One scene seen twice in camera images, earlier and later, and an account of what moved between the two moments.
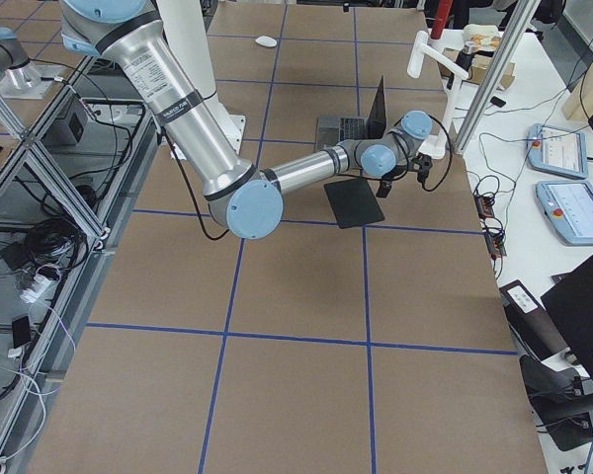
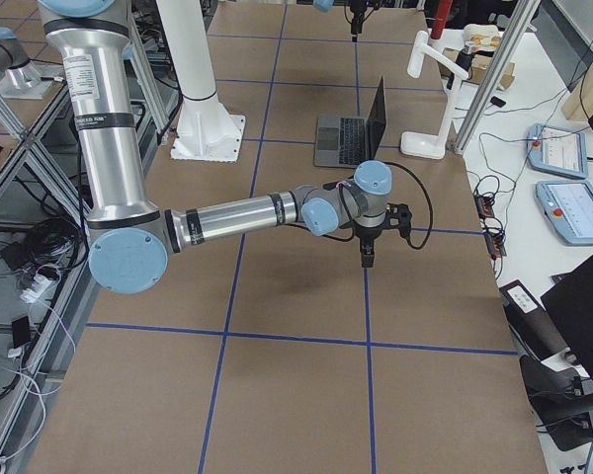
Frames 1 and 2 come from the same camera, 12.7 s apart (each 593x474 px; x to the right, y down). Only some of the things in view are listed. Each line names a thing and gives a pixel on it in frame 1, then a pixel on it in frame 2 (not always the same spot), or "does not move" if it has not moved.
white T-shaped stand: x=434 y=145 does not move
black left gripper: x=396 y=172 -> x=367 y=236
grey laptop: x=331 y=130 does not move
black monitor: x=580 y=306 does not move
